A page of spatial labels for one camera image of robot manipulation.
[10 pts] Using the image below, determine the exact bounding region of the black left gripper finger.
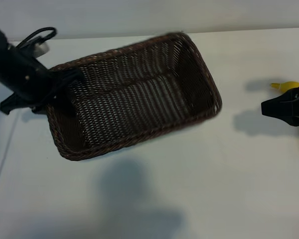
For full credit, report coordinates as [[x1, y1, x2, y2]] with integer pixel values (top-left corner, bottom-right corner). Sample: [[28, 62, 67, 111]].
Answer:
[[53, 86, 77, 117], [56, 69, 85, 87]]

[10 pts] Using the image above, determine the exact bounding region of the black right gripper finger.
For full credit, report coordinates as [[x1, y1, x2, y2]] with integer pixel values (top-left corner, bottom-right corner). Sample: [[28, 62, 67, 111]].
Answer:
[[261, 108, 299, 127], [261, 87, 299, 109]]

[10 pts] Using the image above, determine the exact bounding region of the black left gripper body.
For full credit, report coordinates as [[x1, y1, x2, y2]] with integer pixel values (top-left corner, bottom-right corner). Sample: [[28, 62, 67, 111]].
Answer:
[[0, 44, 65, 115]]

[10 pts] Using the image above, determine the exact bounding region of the yellow banana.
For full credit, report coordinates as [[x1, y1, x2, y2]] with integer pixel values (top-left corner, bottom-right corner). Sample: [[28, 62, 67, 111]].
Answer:
[[270, 81, 299, 154]]

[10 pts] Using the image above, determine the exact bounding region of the dark brown wicker basket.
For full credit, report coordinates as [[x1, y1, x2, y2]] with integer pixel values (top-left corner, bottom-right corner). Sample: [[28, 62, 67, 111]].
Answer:
[[46, 31, 223, 161]]

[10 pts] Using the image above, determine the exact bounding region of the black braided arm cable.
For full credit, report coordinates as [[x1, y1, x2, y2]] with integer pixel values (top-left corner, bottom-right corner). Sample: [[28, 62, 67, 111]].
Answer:
[[16, 26, 58, 49]]

